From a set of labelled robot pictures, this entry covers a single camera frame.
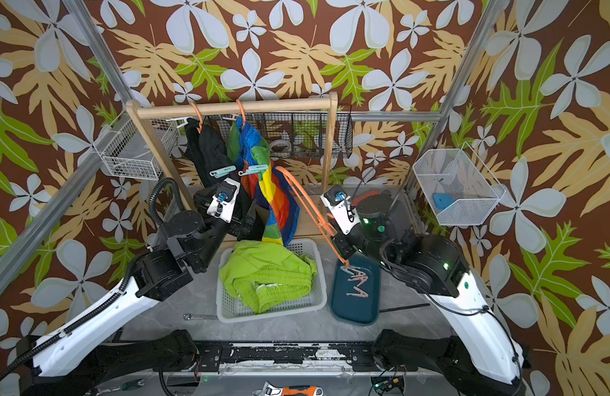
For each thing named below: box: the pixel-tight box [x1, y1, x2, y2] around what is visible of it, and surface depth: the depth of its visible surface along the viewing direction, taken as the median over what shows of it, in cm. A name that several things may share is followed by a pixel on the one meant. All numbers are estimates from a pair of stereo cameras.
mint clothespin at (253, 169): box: [237, 164, 269, 176], surface depth 64 cm
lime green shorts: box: [219, 240, 319, 314], surface depth 81 cm
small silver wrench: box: [183, 313, 218, 321], surface depth 84 cm
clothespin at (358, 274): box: [339, 265, 371, 288], surface depth 93 cm
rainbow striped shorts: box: [226, 116, 301, 246], surface depth 67 cm
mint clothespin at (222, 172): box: [209, 165, 237, 180], surface depth 65 cm
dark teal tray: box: [330, 256, 381, 325], surface depth 89 cm
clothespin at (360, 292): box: [346, 280, 370, 298], surface depth 88 cm
